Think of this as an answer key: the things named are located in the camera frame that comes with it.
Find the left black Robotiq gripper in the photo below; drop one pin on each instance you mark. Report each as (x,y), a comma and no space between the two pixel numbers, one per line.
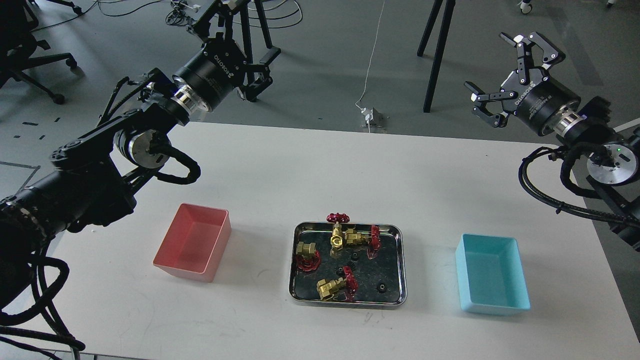
(219,66)

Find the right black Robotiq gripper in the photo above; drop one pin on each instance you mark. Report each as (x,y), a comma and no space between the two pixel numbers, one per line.
(529,93)

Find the brass valve red handle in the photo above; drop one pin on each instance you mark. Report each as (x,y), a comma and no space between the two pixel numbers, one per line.
(371,239)
(328,290)
(307,256)

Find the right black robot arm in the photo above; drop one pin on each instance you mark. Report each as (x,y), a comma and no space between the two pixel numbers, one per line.
(595,158)

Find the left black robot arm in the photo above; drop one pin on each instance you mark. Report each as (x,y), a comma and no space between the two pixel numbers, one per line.
(97,175)

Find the blue plastic box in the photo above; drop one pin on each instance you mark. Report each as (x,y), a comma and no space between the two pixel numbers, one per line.
(490,275)

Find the pink plastic box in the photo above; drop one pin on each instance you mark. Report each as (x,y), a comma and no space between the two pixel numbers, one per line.
(194,243)

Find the brass valve top upright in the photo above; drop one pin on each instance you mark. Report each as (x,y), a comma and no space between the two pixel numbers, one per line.
(337,237)

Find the white chair base castor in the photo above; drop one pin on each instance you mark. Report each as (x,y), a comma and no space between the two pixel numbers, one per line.
(525,6)

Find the black tripod right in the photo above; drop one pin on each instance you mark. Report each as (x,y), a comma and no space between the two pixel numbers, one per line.
(447,15)

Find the white power adapter on floor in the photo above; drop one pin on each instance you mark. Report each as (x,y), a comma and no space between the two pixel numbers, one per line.
(373,120)

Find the black office chair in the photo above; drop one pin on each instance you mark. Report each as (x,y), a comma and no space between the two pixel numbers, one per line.
(18,44)

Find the metal tray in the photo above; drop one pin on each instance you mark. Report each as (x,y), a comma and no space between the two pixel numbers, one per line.
(348,265)

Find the brass valve bottom red handle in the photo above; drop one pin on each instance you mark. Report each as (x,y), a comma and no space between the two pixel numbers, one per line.
(328,290)

